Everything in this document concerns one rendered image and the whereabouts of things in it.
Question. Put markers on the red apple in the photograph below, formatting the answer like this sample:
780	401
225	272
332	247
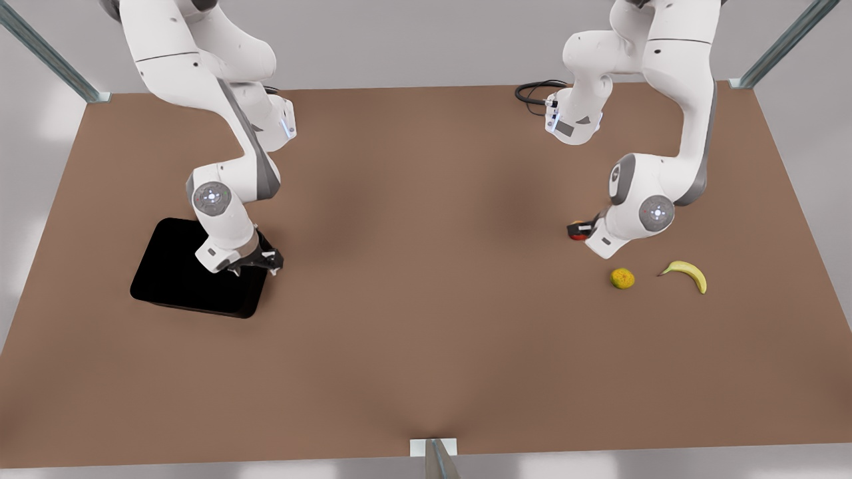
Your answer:
580	235

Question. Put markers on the black storage box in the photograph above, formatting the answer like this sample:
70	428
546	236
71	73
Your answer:
174	273

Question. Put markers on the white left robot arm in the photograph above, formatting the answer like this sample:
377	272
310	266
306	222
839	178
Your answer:
665	80

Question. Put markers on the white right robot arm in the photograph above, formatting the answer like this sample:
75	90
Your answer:
219	126

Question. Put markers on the yellow-green orange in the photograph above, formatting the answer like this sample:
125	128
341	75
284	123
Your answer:
622	278

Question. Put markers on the yellow banana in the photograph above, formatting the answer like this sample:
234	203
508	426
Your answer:
689	272

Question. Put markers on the silver frame post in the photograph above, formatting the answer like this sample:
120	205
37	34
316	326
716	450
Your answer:
436	459
46	50
782	43

